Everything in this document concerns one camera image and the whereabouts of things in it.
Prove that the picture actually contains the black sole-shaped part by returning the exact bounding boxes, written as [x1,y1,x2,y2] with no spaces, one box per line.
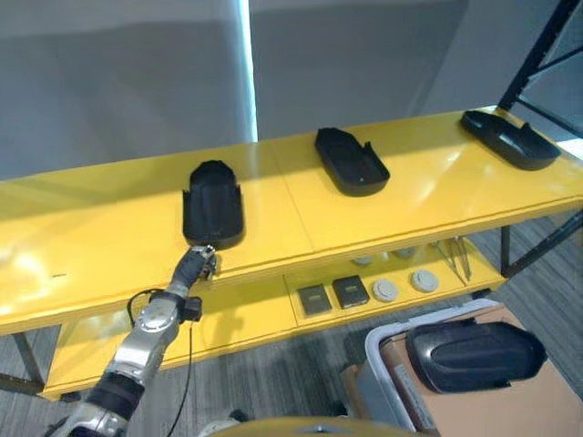
[181,159,248,250]
[314,127,392,198]
[405,320,547,395]
[459,109,561,172]

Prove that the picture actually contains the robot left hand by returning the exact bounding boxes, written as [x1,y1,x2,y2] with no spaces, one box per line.
[169,243,222,294]

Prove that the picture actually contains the black metal rack frame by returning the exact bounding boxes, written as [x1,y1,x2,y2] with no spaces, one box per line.
[496,0,583,279]

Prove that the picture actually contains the translucent plastic box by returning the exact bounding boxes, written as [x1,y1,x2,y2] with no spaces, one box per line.
[340,298,583,437]

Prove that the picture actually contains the dark square box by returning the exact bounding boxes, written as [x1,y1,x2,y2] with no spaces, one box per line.
[332,276,371,310]
[297,284,333,315]

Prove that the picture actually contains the yellow metal shelf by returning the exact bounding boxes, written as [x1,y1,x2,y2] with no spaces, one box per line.
[0,105,583,401]

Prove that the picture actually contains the robot yellow torso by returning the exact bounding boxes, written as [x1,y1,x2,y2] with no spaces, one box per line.
[198,408,415,437]

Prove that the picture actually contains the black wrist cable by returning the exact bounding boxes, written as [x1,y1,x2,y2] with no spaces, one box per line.
[126,288,194,437]

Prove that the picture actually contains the brown cardboard sheet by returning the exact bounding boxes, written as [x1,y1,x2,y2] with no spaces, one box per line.
[380,305,583,437]

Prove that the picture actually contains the metal tweezers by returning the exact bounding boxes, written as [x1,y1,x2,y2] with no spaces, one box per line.
[449,238,471,280]
[431,240,468,288]

